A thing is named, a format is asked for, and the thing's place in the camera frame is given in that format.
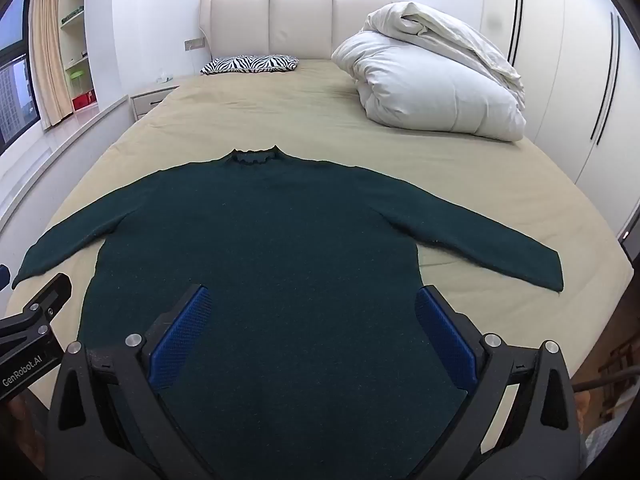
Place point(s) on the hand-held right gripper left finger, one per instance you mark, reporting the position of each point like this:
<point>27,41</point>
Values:
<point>180,340</point>

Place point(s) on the white wardrobe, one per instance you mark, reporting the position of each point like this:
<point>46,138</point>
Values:
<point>560,60</point>

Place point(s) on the zebra print pillow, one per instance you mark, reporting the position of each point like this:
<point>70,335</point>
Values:
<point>250,64</point>

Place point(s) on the wooden chair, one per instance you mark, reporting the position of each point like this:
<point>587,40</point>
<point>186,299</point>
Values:
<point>612,375</point>

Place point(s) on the dark green knit sweater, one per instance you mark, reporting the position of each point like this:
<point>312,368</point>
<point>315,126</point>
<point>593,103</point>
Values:
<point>280,240</point>

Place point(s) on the beige bed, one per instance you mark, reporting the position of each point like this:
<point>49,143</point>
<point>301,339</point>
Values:
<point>320,105</point>

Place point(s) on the white window sill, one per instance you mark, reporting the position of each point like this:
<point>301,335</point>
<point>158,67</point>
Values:
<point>55,145</point>

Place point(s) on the green container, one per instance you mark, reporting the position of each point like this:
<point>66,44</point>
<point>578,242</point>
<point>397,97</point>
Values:
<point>76,76</point>

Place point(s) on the cream padded headboard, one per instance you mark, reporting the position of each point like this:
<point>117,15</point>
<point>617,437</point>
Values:
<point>300,20</point>

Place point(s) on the white nightstand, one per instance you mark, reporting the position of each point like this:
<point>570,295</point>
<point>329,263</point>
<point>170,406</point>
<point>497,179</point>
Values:
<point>150,100</point>

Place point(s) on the white wall shelf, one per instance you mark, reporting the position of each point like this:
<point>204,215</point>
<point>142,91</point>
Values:
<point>75,35</point>

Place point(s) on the wall socket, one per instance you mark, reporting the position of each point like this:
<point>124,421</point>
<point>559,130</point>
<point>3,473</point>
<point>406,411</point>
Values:
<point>194,43</point>

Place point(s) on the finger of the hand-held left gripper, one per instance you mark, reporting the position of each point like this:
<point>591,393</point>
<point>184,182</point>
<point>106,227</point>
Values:
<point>3,277</point>
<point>52,295</point>

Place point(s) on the beige curtain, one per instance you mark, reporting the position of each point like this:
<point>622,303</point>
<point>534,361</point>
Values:
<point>47,45</point>

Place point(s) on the white folded duvet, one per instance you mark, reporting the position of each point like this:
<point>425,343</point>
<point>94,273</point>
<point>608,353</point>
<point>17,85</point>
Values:
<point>430,80</point>

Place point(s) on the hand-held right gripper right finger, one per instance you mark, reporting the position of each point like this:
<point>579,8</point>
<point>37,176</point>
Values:
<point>445,335</point>

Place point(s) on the dark framed window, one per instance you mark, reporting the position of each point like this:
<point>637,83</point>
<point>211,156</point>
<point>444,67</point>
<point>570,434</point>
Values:
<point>12,70</point>

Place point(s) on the red box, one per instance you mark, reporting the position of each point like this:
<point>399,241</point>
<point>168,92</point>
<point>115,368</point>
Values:
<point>82,100</point>

